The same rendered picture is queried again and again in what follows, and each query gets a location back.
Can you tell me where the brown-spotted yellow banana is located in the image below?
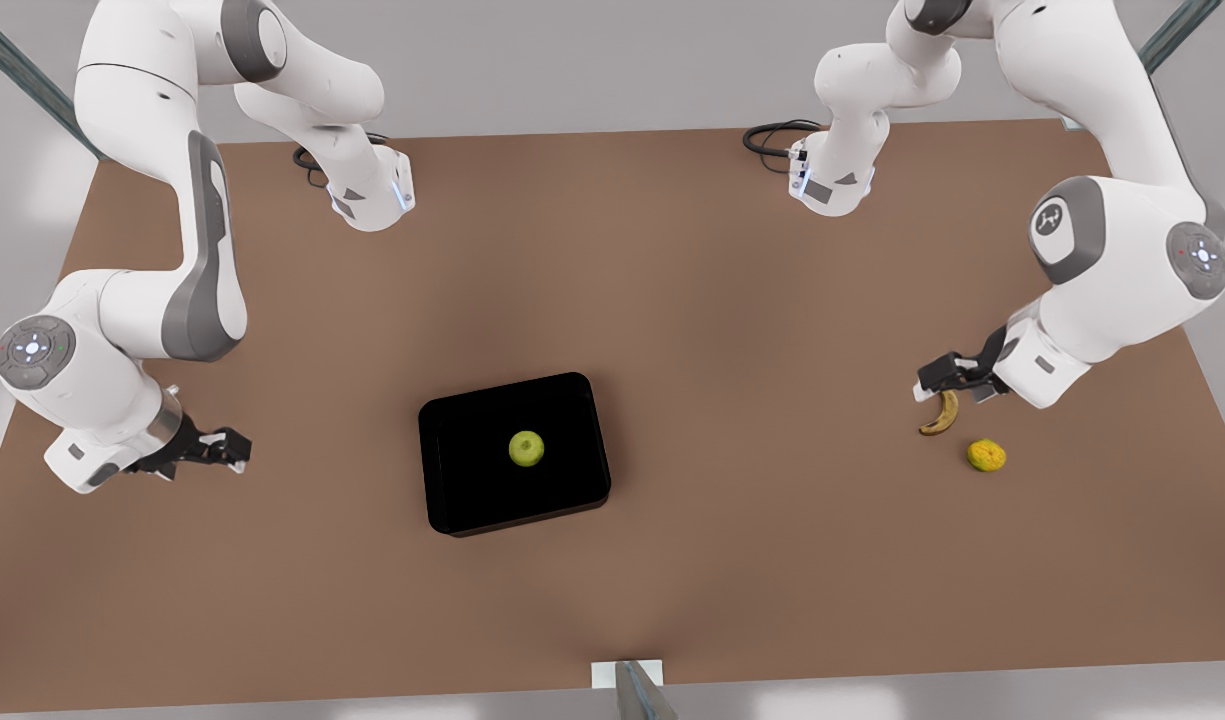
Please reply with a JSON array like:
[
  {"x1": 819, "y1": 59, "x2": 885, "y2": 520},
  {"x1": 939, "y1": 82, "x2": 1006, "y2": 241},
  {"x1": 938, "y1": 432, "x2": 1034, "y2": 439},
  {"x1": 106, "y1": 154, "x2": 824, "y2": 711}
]
[{"x1": 918, "y1": 389, "x2": 962, "y2": 438}]

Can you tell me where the black rectangular tray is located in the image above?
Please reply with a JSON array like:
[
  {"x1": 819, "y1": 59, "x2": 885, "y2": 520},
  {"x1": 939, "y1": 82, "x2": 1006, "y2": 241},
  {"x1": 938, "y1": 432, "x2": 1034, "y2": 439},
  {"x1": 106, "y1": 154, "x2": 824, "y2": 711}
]
[{"x1": 417, "y1": 371, "x2": 614, "y2": 539}]

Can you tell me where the black cable loop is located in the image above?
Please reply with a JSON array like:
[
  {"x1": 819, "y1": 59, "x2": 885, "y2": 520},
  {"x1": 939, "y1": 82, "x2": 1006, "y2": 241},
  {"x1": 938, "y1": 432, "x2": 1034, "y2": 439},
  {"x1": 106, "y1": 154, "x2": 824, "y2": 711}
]
[
  {"x1": 742, "y1": 119, "x2": 826, "y2": 178},
  {"x1": 291, "y1": 131, "x2": 393, "y2": 193}
]

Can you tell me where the silver frame post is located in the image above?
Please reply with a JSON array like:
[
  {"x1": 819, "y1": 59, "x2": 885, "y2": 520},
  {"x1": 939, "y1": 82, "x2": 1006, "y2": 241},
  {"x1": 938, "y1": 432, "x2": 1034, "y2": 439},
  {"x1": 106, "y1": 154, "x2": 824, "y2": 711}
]
[
  {"x1": 613, "y1": 660, "x2": 680, "y2": 720},
  {"x1": 1136, "y1": 0, "x2": 1225, "y2": 75},
  {"x1": 0, "y1": 8, "x2": 106, "y2": 163}
]

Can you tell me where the pale post foot plate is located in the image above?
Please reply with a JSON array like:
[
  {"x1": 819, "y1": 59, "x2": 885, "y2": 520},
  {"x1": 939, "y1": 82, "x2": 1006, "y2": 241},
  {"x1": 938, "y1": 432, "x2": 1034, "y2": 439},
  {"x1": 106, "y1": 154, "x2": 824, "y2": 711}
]
[{"x1": 591, "y1": 659, "x2": 666, "y2": 690}]

